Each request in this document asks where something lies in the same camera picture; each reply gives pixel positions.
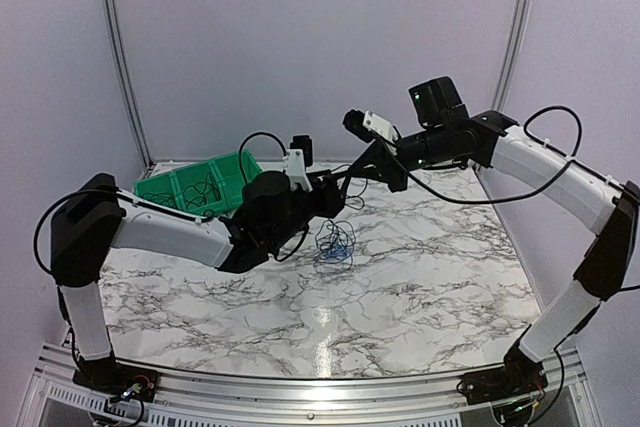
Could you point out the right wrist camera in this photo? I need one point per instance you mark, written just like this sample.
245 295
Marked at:
367 125

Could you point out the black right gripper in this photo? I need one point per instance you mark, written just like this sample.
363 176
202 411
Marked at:
385 170

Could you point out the aluminium front rail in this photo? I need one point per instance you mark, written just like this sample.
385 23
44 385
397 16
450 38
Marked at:
176 397

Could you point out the left aluminium corner post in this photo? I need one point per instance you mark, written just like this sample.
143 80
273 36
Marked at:
123 75

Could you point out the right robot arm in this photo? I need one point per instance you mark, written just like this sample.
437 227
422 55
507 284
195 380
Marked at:
448 274

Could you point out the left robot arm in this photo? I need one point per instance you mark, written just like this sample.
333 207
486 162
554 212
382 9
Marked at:
87 224

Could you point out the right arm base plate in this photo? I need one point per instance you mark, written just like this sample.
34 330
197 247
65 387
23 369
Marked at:
514 378

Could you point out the green bin middle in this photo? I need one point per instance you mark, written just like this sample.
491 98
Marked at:
198 190

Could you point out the green bin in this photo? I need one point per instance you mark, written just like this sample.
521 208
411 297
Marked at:
233 171
157 189
198 190

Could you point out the aluminium corner post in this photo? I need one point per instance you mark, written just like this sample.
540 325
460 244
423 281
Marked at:
123 75
515 41

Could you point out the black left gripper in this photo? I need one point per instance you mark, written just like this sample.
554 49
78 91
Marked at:
332 202

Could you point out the right aluminium corner post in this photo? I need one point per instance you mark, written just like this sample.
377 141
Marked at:
515 41

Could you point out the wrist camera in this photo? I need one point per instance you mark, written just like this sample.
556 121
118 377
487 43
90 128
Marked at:
298 157
367 125

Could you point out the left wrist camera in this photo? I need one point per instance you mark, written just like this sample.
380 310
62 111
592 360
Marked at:
298 157

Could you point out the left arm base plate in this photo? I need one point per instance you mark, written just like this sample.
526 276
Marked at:
119 380

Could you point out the green bin right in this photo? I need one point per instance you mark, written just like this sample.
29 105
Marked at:
233 171

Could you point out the green bin left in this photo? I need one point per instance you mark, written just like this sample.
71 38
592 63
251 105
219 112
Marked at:
157 189

